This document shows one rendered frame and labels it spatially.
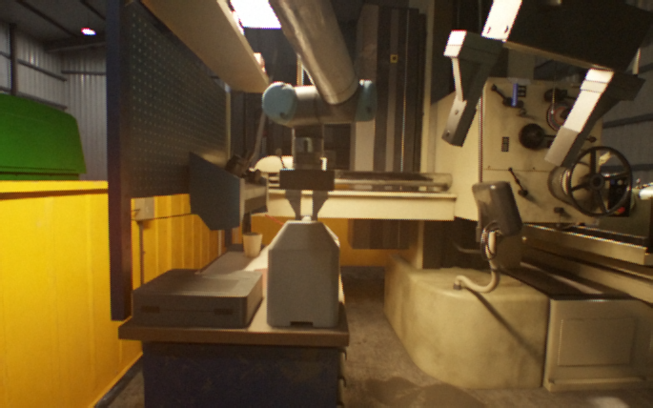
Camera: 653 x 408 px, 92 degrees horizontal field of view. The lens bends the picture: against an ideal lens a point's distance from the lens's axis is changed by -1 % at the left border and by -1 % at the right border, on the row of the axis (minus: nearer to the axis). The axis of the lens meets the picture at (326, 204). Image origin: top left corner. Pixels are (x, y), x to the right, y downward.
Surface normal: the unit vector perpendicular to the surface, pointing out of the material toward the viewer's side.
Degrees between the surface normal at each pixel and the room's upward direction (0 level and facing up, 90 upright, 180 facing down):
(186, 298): 90
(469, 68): 113
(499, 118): 90
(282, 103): 90
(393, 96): 90
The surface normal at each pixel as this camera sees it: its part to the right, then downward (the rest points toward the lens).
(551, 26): 0.07, 0.46
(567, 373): 0.07, 0.07
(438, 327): -0.69, 0.03
